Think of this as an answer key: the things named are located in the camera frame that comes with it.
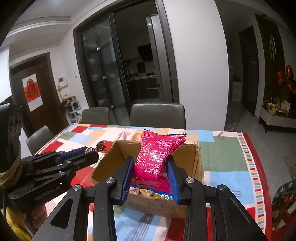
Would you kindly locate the white shoe rack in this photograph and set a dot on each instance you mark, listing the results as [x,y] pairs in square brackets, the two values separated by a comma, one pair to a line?
[71,108]

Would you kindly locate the red fu character poster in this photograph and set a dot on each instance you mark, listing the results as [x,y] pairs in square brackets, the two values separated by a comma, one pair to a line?
[32,92]

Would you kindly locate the grey chair behind box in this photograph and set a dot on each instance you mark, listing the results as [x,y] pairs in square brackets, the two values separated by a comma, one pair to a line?
[158,115]

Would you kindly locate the red foil candy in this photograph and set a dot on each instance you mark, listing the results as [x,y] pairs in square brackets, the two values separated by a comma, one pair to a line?
[100,146]

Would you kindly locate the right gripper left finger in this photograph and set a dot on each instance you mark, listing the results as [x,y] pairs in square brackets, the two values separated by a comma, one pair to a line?
[69,219]

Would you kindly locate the colourful patchwork tablecloth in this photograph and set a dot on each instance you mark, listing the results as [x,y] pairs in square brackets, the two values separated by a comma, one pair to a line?
[227,158]

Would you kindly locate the yellow snack packet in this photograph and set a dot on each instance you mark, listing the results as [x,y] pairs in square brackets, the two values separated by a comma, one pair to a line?
[161,196]

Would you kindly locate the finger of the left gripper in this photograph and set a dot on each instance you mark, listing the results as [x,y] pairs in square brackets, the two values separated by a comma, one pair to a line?
[53,157]
[74,163]

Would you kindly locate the pink snack packet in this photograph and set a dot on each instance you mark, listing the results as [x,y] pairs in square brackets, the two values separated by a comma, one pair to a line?
[150,167]

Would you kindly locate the white wall intercom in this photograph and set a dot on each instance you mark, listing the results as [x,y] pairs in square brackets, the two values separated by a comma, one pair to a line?
[62,82]

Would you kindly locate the glass sliding door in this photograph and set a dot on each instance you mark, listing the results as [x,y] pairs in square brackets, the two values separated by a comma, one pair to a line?
[125,56]

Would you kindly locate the person's left hand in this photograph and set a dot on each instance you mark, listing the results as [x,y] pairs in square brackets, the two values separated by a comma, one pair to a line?
[39,215]

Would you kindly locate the red wooden chair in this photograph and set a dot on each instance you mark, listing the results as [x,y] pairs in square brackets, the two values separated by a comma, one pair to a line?
[283,204]

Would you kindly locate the grey chair near door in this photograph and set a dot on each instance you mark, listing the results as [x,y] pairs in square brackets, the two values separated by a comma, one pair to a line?
[96,116]

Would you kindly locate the gold snack packet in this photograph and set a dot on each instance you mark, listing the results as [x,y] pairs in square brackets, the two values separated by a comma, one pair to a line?
[142,192]

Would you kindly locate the white low cabinet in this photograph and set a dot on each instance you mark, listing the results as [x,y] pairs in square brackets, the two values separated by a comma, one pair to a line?
[275,122]

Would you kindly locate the red balloon decoration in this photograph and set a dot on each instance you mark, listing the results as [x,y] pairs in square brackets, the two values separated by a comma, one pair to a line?
[286,79]

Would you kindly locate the grey chair at left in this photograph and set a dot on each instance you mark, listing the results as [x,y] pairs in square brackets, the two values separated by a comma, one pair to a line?
[37,140]

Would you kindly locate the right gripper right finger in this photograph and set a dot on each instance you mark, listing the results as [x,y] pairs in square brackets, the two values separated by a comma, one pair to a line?
[230,219]

